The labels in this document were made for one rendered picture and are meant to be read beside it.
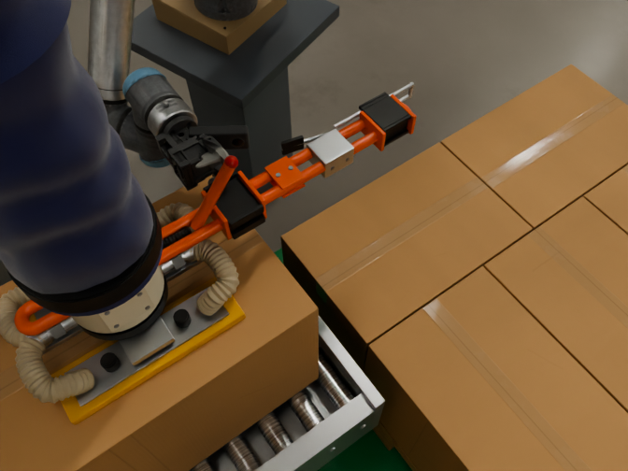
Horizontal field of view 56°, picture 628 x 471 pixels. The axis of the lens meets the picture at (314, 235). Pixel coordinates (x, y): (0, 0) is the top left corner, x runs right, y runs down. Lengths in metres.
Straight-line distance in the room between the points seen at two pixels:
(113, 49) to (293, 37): 0.72
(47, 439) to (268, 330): 0.41
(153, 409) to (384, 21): 2.49
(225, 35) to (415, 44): 1.44
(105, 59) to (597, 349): 1.34
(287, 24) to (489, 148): 0.73
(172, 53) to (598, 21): 2.26
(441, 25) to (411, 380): 2.10
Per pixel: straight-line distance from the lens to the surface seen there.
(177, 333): 1.10
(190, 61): 1.87
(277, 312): 1.12
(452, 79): 2.93
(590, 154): 2.03
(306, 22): 1.96
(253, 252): 1.18
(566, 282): 1.73
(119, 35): 1.34
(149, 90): 1.25
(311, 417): 1.47
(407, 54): 3.02
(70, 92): 0.70
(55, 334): 1.11
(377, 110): 1.20
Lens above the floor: 1.97
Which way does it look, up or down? 58 degrees down
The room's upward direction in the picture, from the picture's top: 1 degrees counter-clockwise
